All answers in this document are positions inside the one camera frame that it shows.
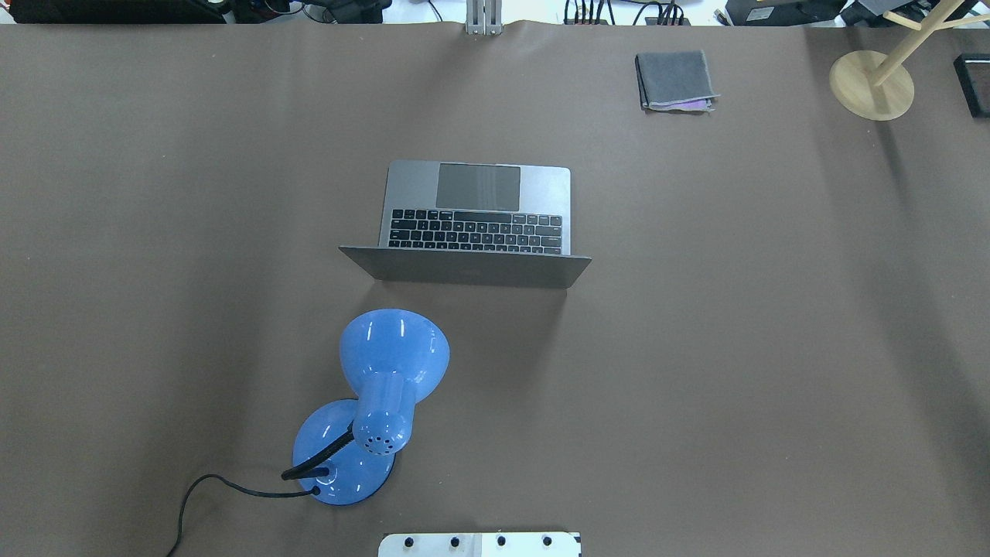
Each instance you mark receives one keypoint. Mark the grey laptop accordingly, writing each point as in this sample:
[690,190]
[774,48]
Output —
[497,224]

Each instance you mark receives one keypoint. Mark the blue desk lamp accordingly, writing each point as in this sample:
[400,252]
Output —
[345,451]

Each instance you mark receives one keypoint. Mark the folded grey cloth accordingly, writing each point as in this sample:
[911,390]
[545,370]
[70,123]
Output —
[674,81]

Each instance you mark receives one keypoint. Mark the wooden mug tree stand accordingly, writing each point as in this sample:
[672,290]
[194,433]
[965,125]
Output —
[876,86]

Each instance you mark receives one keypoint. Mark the black box table edge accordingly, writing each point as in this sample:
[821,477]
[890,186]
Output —
[972,70]

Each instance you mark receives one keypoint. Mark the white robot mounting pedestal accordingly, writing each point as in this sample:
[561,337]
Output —
[495,543]

